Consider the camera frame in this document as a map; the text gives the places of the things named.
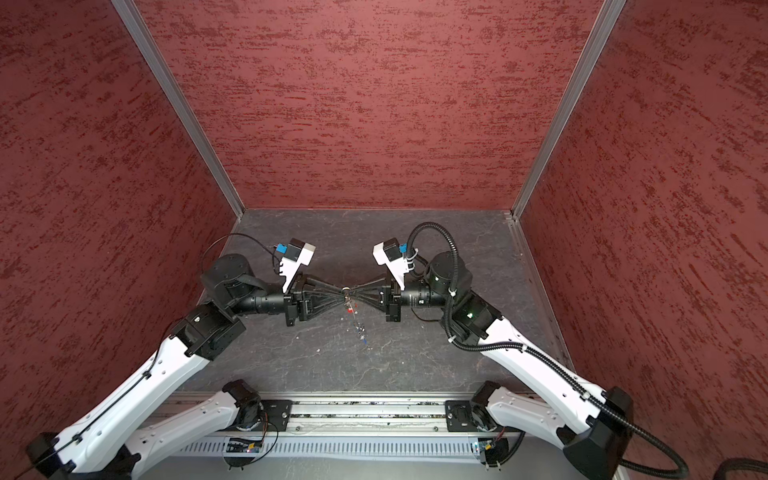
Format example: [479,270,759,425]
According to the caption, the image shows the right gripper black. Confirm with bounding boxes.
[352,271,456,322]

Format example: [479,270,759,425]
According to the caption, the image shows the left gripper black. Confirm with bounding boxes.
[230,272,346,326]

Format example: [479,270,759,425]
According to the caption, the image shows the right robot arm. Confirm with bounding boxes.
[373,240,634,479]

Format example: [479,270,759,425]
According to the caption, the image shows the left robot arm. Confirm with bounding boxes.
[26,248,345,479]

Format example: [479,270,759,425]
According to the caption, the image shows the left circuit board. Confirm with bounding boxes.
[225,438,264,455]

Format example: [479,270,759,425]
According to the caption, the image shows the circuit board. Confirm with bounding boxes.
[477,439,510,468]
[225,438,264,455]

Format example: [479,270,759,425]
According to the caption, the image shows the right circuit board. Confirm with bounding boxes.
[477,439,510,468]

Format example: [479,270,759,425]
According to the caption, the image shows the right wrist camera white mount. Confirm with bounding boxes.
[372,238,414,291]

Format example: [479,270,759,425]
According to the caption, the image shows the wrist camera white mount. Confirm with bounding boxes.
[276,239,316,293]
[372,238,414,291]

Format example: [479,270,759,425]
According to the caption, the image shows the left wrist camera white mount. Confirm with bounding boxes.
[276,239,316,293]

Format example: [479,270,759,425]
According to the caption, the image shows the aluminium mounting rail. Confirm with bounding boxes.
[143,393,610,438]

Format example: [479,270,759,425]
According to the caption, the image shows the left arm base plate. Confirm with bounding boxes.
[233,399,294,432]

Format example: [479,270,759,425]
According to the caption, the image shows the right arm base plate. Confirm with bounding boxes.
[444,400,498,432]

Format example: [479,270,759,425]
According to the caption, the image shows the white slotted cable duct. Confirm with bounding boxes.
[175,436,479,463]

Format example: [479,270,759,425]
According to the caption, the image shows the black corrugated cable conduit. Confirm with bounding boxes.
[405,221,691,480]

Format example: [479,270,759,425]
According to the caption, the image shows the left aluminium corner post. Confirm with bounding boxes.
[111,0,246,220]

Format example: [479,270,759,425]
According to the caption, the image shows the aluminium corner post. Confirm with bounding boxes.
[511,0,626,222]
[111,0,246,220]

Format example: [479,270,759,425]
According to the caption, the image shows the right aluminium corner post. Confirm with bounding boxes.
[511,0,626,222]

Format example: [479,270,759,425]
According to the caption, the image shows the black cable bottom right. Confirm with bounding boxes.
[711,457,768,480]

